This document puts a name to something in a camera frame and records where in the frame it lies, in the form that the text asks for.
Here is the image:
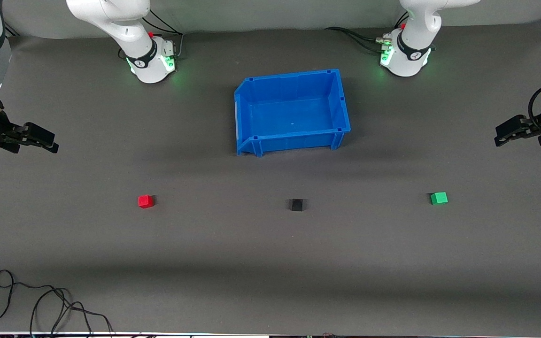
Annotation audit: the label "dark grey table mat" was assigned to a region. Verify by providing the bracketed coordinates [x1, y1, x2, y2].
[0, 18, 541, 337]

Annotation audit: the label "black right arm base cables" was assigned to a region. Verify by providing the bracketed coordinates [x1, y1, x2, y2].
[118, 8, 185, 61]

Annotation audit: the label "blue plastic storage bin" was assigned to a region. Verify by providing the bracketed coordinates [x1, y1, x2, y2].
[234, 69, 351, 157]

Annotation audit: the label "black arm base cables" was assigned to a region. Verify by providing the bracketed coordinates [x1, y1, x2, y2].
[118, 8, 185, 61]
[324, 11, 410, 53]

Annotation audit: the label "black left arm base cables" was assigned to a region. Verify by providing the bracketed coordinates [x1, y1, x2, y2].
[324, 11, 410, 53]

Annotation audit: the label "thin black loose cable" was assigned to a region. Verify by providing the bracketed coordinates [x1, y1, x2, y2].
[0, 269, 114, 337]

